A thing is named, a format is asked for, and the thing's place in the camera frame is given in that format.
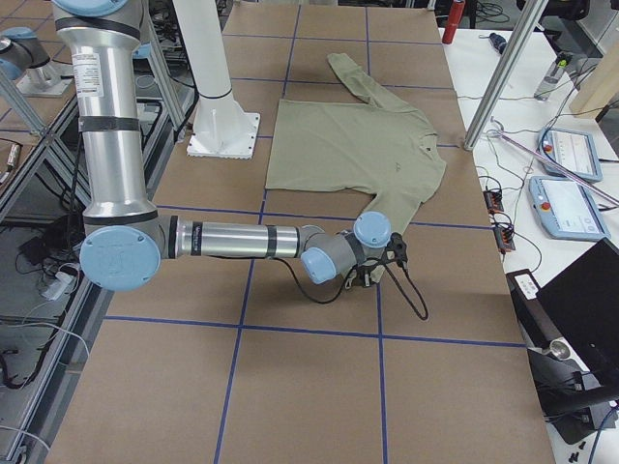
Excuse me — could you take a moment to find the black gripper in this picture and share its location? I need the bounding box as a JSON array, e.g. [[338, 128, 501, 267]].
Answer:
[[348, 261, 382, 288]]

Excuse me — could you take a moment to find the olive green long-sleeve shirt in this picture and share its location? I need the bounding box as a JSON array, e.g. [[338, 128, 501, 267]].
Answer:
[[264, 52, 447, 284]]

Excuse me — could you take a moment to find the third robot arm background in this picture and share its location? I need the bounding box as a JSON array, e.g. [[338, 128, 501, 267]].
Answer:
[[1, 27, 74, 98]]

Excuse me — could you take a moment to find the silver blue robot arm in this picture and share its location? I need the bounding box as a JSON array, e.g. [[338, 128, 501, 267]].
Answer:
[[53, 1, 392, 291]]

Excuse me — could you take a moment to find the lower orange circuit board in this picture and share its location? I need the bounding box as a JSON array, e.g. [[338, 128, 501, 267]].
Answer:
[[492, 223, 516, 255]]

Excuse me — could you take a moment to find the orange circuit board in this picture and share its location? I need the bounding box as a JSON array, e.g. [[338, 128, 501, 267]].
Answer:
[[492, 223, 516, 255], [483, 189, 505, 215]]

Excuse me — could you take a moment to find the upper orange circuit board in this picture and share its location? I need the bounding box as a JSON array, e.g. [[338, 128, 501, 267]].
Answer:
[[483, 189, 505, 215]]

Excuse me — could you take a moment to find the black box with label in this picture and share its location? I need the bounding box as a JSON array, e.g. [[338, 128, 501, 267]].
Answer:
[[506, 269, 562, 349]]

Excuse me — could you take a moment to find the metal cup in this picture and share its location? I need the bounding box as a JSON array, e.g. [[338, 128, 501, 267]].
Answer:
[[548, 339, 572, 362]]

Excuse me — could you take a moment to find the lower blue teach pendant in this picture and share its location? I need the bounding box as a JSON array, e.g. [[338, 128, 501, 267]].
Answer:
[[528, 176, 610, 242]]

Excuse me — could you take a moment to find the blue teach pendant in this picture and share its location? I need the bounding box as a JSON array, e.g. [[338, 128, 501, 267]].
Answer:
[[528, 176, 610, 242], [538, 128, 603, 183]]

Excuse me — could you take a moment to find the long grabber stick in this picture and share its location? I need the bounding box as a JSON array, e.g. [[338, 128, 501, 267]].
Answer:
[[488, 116, 619, 207]]

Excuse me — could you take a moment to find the black monitor with stand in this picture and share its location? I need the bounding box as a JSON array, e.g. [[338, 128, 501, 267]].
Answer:
[[529, 239, 618, 445]]

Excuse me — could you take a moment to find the upper blue teach pendant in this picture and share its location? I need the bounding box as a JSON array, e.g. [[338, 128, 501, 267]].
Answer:
[[538, 128, 603, 183]]

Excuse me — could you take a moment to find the clear water bottle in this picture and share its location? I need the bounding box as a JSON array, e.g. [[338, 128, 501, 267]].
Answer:
[[533, 51, 574, 101]]

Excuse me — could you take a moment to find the red bottle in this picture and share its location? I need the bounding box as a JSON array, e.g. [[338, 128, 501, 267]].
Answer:
[[442, 0, 465, 44]]

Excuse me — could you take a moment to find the wooden board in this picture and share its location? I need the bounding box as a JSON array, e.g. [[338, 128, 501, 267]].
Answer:
[[572, 0, 619, 117]]

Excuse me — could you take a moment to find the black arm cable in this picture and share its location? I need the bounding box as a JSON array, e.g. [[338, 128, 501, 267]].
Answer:
[[278, 258, 429, 321]]

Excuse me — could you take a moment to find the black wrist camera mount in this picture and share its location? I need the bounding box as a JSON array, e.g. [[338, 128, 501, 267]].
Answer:
[[382, 232, 408, 270]]

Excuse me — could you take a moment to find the white pedestal column with base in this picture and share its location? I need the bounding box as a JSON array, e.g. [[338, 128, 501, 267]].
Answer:
[[173, 0, 260, 160]]

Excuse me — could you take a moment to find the aluminium frame post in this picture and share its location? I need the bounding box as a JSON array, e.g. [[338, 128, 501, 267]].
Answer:
[[463, 0, 548, 151]]

